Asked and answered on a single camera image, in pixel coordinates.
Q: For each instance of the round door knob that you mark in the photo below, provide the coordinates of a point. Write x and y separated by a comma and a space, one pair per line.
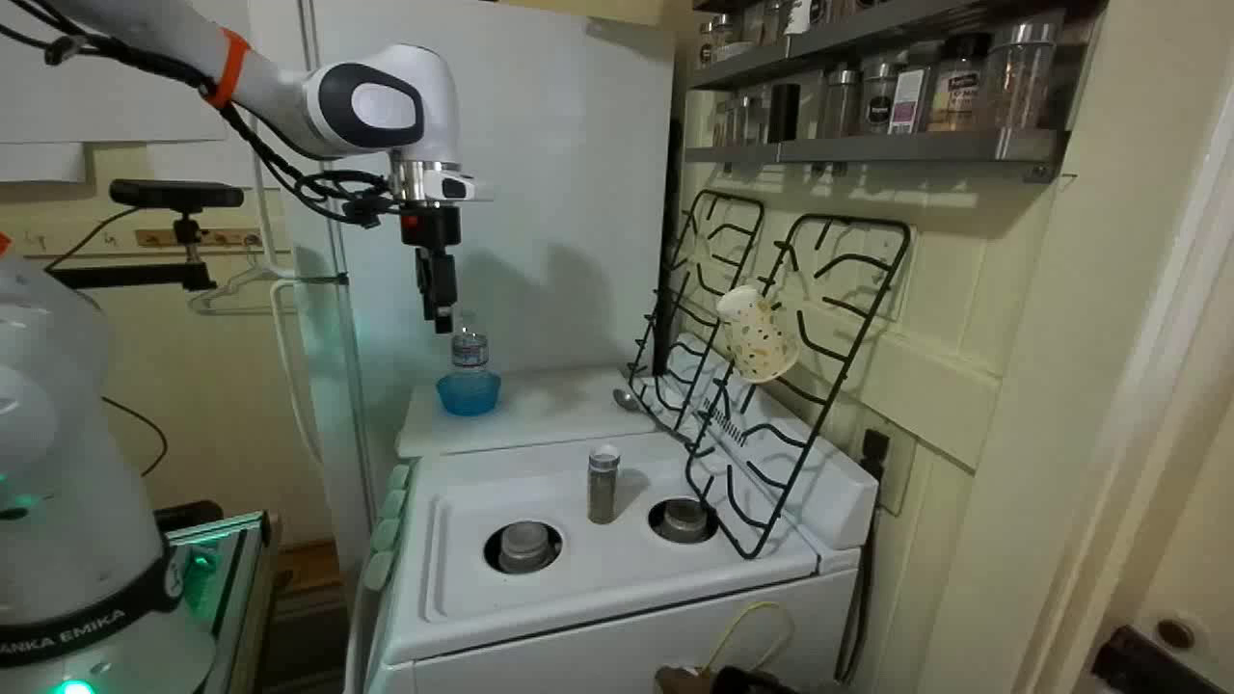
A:
1174, 633

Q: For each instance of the white label spice jar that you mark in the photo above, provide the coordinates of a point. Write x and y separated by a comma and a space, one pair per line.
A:
906, 97

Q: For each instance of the grey wall spice shelf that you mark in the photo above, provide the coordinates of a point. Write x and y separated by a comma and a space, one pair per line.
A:
871, 150

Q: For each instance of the white gas stove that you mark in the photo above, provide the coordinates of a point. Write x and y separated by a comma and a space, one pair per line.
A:
602, 579

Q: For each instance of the small black stove grate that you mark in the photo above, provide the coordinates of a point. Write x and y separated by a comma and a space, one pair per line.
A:
697, 312

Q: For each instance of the blue bowl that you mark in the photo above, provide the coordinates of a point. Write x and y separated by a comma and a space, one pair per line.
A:
467, 395

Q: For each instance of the round stove burner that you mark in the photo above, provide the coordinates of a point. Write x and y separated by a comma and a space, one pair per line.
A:
685, 519
521, 547

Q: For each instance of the black camera on stand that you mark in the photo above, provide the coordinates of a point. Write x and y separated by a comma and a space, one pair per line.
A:
174, 193

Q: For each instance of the wall power outlet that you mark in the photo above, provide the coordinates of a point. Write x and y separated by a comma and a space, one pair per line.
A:
883, 463

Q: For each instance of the grey spice shaker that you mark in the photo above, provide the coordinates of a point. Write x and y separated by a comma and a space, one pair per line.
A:
602, 488

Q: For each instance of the tall clear glass jar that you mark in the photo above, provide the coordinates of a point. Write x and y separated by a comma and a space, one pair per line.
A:
1027, 82

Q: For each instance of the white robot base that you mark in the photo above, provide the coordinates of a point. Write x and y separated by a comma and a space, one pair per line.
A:
64, 515

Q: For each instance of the brown label spice jar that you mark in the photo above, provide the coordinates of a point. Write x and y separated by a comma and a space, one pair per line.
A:
958, 89

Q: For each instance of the large black stove grate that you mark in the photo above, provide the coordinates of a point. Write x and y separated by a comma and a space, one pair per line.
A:
822, 373

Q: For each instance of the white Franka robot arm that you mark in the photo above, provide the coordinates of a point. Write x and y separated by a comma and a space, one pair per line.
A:
269, 89

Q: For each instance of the clear plastic bottle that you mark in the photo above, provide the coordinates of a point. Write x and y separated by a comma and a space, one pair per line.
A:
467, 353

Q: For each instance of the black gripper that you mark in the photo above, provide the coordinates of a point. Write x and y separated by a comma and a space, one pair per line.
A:
428, 236

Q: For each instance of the small dark spice jar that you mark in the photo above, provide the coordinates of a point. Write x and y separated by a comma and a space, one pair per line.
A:
839, 103

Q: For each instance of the white refrigerator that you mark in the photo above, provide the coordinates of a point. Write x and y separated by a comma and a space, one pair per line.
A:
581, 193

